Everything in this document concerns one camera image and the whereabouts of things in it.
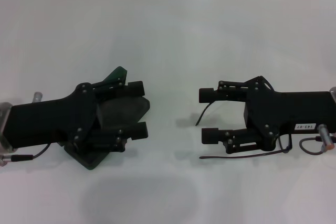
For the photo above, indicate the black round-lens glasses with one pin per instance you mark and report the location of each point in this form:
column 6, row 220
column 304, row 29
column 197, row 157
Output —
column 198, row 118

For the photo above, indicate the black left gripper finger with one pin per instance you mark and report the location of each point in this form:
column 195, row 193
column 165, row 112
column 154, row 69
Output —
column 135, row 89
column 139, row 130

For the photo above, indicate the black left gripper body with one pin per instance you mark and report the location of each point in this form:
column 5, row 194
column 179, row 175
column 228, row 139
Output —
column 52, row 121

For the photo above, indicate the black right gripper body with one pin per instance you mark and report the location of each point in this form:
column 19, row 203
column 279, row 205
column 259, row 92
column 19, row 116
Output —
column 288, row 111

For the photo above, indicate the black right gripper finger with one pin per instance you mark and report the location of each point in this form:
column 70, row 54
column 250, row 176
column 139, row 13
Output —
column 210, row 136
column 208, row 95

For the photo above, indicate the green glasses case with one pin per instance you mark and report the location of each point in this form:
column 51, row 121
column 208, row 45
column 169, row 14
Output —
column 120, row 111

